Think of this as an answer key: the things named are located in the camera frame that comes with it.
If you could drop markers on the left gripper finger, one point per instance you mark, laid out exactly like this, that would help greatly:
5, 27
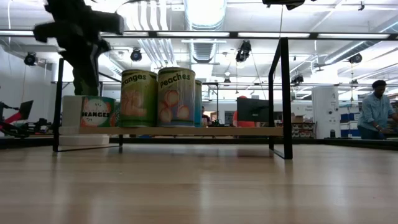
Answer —
90, 68
74, 65

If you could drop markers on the short mandarin oranges tin can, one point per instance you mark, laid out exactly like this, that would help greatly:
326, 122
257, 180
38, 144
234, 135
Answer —
98, 112

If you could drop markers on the green oranges label tin can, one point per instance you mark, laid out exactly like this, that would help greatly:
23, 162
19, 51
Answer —
138, 99

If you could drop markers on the peaches label tin can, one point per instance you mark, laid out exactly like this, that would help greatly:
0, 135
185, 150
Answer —
176, 96

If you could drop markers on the blue tomatoes label tin can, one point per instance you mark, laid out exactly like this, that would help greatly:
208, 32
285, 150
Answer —
198, 102

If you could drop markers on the wooden shelf black metal frame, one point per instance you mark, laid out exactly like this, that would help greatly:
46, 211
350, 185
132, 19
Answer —
217, 131

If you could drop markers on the small monitor on arm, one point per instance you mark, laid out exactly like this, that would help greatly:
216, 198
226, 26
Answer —
25, 109

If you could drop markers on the green cactus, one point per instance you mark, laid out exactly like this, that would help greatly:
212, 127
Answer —
90, 92

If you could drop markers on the black ceiling spotlight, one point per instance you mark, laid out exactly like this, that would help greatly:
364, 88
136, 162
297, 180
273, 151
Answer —
297, 79
136, 55
30, 59
243, 51
355, 58

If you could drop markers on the white plant pot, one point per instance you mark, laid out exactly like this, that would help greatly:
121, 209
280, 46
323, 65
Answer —
71, 112

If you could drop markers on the black overhead light beam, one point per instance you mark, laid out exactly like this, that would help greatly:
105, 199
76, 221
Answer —
233, 35

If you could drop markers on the red lever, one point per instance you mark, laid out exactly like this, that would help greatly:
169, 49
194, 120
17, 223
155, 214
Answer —
11, 119

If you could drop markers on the white cabinet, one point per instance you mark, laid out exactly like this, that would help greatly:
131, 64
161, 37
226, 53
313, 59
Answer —
325, 109

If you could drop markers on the dark computer monitor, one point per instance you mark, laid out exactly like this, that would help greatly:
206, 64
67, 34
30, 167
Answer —
253, 109

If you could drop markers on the cardboard box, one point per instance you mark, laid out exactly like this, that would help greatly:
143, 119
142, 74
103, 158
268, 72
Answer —
298, 118

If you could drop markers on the person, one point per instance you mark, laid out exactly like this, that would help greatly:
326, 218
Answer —
374, 112
245, 124
206, 118

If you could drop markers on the blue storage bins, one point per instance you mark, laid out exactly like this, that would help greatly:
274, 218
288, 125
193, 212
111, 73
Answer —
346, 118

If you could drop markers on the black aluminium rig frame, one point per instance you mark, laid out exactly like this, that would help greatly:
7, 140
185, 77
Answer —
186, 140

